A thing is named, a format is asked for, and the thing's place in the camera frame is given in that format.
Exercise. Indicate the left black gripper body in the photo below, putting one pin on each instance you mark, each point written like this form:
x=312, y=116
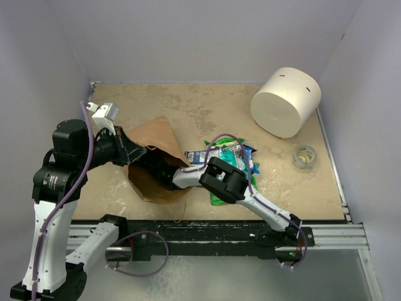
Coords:
x=108, y=148

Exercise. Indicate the brown paper bag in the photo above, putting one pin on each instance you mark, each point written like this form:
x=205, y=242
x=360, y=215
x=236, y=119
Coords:
x=156, y=138

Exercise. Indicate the green Chuba chips bag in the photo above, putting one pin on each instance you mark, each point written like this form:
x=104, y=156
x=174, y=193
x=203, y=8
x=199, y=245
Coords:
x=233, y=145

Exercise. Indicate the teal snack packet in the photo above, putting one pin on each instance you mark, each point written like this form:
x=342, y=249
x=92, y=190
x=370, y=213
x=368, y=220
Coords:
x=233, y=158

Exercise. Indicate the blue white snack packet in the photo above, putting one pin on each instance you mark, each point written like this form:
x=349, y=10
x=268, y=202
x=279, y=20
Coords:
x=249, y=150

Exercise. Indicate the small bright blue packet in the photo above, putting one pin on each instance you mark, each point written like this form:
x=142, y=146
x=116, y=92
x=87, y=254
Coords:
x=254, y=167

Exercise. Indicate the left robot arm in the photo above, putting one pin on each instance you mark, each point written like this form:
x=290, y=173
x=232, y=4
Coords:
x=52, y=274

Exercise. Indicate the white cylindrical container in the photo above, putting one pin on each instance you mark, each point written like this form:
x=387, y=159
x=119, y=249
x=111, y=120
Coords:
x=285, y=102

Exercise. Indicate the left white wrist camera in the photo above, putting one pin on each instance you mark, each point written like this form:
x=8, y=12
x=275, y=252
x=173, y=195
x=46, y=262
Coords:
x=104, y=115

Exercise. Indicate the black aluminium frame rail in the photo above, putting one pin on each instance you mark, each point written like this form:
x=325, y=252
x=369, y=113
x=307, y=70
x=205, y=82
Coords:
x=232, y=238

